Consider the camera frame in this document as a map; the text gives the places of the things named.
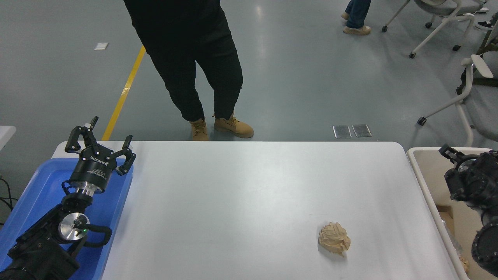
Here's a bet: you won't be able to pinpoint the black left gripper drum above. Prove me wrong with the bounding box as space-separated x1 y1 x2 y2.
70 145 118 194

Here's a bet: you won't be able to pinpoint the yellow floor tape line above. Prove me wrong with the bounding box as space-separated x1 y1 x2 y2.
102 46 146 141

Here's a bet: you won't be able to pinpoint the blue plastic tray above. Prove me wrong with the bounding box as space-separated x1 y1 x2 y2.
0 157 134 280

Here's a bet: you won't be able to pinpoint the person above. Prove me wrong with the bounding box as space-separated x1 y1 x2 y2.
341 0 372 36
124 0 254 141

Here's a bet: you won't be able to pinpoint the large pale plastic bin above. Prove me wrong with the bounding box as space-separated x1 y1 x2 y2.
407 147 498 280

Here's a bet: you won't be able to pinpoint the brown cardboard piece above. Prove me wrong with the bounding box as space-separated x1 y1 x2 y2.
436 205 456 238

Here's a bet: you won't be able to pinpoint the black floor cables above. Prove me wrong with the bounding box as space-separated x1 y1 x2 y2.
0 177 19 226

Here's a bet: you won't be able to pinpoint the white frame office chair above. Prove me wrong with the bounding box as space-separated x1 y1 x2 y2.
382 0 491 59
417 54 498 147

